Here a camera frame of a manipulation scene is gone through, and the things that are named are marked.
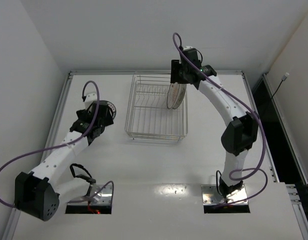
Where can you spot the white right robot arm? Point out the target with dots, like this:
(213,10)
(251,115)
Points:
(241,128)

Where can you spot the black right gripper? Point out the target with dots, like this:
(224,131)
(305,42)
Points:
(175,72)

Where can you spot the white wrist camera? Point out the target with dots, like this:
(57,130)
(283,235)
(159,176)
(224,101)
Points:
(192,55)
(89,99)

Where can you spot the green rimmed white plate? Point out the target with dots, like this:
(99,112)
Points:
(113,109)

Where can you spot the black wall cable white plug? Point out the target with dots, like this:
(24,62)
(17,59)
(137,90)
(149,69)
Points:
(283,79)

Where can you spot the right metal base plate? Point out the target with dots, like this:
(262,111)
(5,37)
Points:
(211,197)

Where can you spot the orange patterned white plate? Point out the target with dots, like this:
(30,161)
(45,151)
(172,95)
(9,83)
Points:
(173,96)

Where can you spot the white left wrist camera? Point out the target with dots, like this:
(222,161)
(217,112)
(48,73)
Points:
(89,99)

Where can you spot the metal wire dish rack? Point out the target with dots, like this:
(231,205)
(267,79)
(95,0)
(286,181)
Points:
(148,117)

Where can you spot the black line patterned plate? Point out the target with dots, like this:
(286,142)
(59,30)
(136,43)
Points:
(181,94)

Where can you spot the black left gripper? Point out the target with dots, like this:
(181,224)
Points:
(104,113)

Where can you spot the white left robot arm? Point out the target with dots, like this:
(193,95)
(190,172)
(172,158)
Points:
(53,182)

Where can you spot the metal base plate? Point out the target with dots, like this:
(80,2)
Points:
(211,197)
(106,193)

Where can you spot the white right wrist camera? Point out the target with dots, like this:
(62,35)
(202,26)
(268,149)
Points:
(192,55)

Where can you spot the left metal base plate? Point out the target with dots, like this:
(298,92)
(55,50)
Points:
(106,193)

